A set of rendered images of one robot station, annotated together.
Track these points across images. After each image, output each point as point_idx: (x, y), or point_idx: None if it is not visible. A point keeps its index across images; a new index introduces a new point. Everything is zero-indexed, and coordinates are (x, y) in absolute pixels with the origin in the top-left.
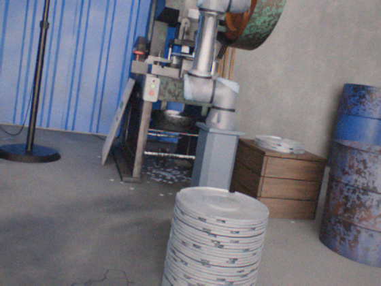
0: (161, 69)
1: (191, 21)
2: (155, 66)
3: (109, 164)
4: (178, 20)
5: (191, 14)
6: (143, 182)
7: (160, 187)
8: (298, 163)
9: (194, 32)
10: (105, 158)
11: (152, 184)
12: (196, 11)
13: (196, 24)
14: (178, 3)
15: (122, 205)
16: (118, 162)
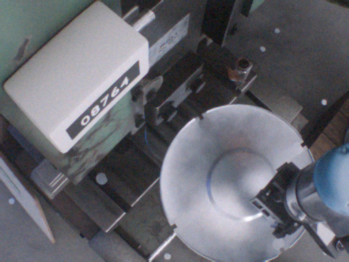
0: (128, 211)
1: (163, 62)
2: (113, 226)
3: (56, 226)
4: (131, 132)
5: (160, 52)
6: (162, 261)
7: (198, 260)
8: None
9: (256, 200)
10: (54, 239)
11: (178, 257)
12: (176, 28)
13: (180, 49)
14: (121, 126)
15: None
16: (71, 225)
